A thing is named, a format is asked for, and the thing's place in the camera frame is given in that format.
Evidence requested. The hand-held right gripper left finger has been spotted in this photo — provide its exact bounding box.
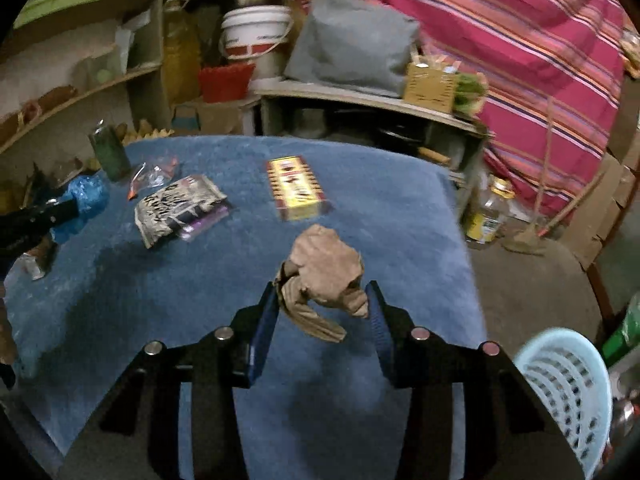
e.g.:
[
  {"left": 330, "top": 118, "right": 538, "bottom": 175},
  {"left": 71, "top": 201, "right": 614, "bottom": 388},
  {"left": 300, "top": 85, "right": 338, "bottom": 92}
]
[{"left": 60, "top": 280, "right": 281, "bottom": 480}]

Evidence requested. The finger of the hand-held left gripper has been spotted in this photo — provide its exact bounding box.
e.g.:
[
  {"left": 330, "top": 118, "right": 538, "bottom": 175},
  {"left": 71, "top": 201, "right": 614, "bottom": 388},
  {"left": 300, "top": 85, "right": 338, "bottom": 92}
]
[{"left": 27, "top": 198, "right": 79, "bottom": 233}]

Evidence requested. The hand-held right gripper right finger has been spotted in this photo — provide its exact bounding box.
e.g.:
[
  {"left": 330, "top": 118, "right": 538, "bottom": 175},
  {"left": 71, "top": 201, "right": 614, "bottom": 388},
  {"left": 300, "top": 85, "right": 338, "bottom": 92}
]
[{"left": 365, "top": 281, "right": 586, "bottom": 480}]

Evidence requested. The blue plastic bag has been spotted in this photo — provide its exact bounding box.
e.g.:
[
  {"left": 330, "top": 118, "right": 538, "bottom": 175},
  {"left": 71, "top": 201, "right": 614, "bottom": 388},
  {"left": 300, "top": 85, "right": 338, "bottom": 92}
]
[{"left": 50, "top": 175, "right": 110, "bottom": 245}]

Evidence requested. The brown cloth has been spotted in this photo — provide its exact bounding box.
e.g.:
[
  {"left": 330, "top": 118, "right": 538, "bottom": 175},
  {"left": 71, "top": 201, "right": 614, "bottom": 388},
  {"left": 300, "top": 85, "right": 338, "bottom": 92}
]
[{"left": 274, "top": 224, "right": 371, "bottom": 345}]

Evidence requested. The light blue plastic basket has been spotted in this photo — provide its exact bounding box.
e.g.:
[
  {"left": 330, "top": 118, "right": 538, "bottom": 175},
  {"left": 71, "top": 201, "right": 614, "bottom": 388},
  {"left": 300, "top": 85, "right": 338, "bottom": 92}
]
[{"left": 514, "top": 327, "right": 613, "bottom": 480}]

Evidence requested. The small glass bottle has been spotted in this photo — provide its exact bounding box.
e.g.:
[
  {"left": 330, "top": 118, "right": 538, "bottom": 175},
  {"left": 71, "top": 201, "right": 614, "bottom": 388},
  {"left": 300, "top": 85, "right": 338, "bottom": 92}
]
[{"left": 17, "top": 235, "right": 56, "bottom": 281}]

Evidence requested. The green bottle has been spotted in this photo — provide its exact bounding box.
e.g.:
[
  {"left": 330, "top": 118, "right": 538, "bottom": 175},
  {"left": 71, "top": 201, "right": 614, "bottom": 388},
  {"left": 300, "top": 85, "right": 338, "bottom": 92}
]
[{"left": 89, "top": 121, "right": 132, "bottom": 182}]

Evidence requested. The clear plastic wrapper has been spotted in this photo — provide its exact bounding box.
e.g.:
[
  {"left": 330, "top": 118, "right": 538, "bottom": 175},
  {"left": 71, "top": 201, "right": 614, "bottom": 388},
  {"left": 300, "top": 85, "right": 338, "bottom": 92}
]
[{"left": 127, "top": 156, "right": 179, "bottom": 202}]

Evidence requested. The purple plastic wrapper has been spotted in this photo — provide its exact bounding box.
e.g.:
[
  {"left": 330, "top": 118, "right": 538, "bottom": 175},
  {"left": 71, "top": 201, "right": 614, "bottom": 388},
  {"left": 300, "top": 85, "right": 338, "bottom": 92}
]
[{"left": 177, "top": 205, "right": 231, "bottom": 242}]

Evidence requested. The black and white snack wrapper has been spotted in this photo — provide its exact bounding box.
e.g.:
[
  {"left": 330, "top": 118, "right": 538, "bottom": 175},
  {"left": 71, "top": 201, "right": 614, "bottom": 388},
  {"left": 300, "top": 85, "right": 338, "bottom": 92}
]
[{"left": 134, "top": 174, "right": 230, "bottom": 249}]

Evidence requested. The yellow patterned box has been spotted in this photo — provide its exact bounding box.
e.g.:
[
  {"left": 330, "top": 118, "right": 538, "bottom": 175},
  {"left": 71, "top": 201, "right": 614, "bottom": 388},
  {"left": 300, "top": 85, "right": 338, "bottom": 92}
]
[{"left": 265, "top": 156, "right": 333, "bottom": 222}]

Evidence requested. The clear bottle with yellow cap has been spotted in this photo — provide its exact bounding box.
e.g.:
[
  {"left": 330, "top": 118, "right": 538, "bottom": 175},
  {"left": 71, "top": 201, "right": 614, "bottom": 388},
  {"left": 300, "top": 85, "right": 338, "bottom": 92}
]
[{"left": 465, "top": 176, "right": 516, "bottom": 247}]

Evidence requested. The straw broom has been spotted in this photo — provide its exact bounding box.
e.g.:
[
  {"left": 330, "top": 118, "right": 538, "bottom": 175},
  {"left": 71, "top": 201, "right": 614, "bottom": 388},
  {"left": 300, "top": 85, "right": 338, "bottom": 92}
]
[{"left": 502, "top": 95, "right": 608, "bottom": 256}]

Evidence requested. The brown cardboard box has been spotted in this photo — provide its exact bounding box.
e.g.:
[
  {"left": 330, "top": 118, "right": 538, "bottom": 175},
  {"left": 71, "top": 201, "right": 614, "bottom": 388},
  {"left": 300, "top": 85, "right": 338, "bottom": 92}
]
[{"left": 170, "top": 100, "right": 261, "bottom": 136}]

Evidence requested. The wooden shelf unit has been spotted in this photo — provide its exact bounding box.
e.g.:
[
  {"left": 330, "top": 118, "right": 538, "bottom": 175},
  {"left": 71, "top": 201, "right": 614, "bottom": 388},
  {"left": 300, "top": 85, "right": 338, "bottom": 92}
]
[{"left": 0, "top": 0, "right": 168, "bottom": 161}]

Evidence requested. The yellow oil jug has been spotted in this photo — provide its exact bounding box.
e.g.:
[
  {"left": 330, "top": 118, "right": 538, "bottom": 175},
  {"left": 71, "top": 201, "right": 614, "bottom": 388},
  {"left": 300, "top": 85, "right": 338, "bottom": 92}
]
[{"left": 162, "top": 0, "right": 203, "bottom": 106}]

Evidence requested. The green plastic tray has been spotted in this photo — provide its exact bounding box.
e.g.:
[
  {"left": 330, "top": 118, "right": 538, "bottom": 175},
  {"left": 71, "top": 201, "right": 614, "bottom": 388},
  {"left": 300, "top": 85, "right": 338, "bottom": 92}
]
[{"left": 12, "top": 0, "right": 108, "bottom": 31}]

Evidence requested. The red plastic basin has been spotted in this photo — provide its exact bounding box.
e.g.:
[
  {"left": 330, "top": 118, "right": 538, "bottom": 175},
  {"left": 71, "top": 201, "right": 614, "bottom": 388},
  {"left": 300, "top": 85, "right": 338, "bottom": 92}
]
[{"left": 197, "top": 62, "right": 256, "bottom": 103}]

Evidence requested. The grey low bench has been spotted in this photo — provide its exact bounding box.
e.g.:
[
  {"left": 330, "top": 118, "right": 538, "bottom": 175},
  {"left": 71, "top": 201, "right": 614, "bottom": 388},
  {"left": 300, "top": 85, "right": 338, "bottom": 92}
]
[{"left": 250, "top": 80, "right": 491, "bottom": 221}]

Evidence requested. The stack of cardboard sheets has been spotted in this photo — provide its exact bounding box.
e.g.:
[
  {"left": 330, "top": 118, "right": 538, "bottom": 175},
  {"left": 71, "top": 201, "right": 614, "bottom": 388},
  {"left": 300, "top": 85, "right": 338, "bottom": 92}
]
[{"left": 570, "top": 105, "right": 640, "bottom": 266}]

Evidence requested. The yellow wicker box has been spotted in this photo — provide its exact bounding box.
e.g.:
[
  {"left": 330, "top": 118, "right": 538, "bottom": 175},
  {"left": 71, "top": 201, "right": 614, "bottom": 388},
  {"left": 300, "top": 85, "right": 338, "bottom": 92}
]
[{"left": 402, "top": 57, "right": 458, "bottom": 111}]

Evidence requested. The green leafy bunch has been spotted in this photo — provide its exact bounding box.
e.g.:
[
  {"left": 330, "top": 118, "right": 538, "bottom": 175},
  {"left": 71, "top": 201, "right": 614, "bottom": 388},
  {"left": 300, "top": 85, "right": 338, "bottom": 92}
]
[{"left": 452, "top": 72, "right": 488, "bottom": 111}]

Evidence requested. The white plastic bucket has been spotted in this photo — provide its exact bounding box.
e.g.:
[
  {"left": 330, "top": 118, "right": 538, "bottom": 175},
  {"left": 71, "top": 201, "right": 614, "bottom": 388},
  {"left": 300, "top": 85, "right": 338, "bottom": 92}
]
[{"left": 219, "top": 6, "right": 293, "bottom": 63}]

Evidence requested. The grey cushion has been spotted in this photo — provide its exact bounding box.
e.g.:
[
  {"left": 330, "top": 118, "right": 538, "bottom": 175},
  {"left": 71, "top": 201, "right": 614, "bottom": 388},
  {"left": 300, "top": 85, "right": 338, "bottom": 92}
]
[{"left": 283, "top": 0, "right": 421, "bottom": 98}]

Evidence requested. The pink striped cloth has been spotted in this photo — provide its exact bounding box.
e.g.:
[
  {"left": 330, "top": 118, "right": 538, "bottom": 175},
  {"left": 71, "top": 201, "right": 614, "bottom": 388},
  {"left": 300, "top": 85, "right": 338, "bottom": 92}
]
[{"left": 282, "top": 0, "right": 631, "bottom": 216}]

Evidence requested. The black pan with wooden handle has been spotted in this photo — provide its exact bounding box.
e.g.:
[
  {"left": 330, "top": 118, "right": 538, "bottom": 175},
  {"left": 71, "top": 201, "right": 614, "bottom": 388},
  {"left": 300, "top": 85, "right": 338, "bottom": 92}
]
[{"left": 375, "top": 125, "right": 451, "bottom": 166}]

